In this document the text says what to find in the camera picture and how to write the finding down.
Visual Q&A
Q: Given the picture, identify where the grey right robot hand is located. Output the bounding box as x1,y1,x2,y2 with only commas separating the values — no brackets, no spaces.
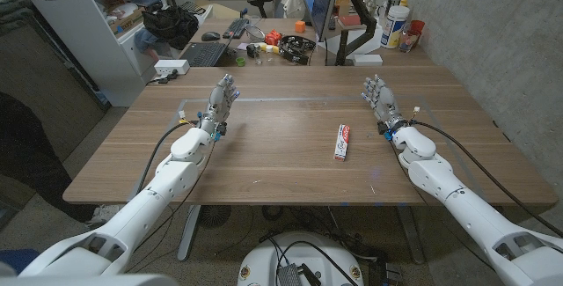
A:
361,74,408,134

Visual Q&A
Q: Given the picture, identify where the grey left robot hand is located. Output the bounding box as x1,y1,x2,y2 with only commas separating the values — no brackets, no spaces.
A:
198,73,241,136

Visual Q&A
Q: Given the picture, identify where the black laptop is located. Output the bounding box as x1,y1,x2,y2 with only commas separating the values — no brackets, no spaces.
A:
179,34,234,68

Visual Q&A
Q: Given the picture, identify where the white power strip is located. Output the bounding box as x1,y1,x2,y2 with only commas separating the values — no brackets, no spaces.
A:
153,59,191,77

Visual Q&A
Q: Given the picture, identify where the white shelf unit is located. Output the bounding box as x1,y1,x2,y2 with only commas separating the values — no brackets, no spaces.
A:
26,0,171,107

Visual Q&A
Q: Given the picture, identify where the white red toothpaste box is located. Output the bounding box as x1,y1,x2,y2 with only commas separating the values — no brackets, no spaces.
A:
333,123,352,163

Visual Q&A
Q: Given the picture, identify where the white wipes canister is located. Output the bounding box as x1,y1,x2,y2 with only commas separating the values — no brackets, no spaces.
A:
380,4,411,50

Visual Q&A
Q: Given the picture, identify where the black keyboard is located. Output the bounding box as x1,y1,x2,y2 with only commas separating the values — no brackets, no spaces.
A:
222,17,251,40

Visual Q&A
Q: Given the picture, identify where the red cup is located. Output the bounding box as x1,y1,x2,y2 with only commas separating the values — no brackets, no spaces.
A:
408,19,426,43

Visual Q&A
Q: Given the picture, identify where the red orange plastic object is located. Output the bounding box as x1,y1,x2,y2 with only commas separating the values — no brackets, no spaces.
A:
264,29,283,47

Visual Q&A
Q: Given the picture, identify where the cardboard box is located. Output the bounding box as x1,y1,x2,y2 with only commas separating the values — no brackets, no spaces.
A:
107,8,146,36

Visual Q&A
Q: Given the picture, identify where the black bag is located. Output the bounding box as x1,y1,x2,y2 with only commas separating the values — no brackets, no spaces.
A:
142,5,200,50

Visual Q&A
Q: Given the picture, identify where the black floor fan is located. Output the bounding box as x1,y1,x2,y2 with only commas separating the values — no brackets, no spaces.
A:
197,205,232,229

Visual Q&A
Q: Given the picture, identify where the black computer monitor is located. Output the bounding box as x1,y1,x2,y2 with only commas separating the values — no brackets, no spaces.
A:
303,0,343,43

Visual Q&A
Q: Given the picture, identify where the grey table leg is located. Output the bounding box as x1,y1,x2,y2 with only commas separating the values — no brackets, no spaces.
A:
395,205,427,265
177,204,202,262

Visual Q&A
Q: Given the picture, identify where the white sneaker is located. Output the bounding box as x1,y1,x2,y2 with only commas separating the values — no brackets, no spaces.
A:
85,204,122,228

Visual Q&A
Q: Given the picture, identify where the white robot torso base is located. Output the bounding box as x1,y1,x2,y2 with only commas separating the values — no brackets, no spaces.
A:
237,231,365,286

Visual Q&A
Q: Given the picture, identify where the person in dark clothes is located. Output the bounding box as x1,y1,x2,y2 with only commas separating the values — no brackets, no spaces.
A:
0,91,98,224

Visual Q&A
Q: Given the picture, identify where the blue floor mat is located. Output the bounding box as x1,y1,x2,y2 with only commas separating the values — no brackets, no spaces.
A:
0,248,40,276

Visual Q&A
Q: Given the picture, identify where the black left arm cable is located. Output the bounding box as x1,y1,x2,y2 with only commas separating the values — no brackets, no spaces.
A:
135,121,201,195

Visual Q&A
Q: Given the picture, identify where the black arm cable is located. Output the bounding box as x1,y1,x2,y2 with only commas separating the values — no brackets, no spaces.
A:
135,121,201,195
411,120,563,238

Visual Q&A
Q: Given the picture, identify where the wire mesh strainer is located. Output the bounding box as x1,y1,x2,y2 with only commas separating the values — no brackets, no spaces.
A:
244,25,267,43

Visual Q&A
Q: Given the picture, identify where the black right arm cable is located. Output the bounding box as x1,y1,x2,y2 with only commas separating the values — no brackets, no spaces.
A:
411,120,563,238

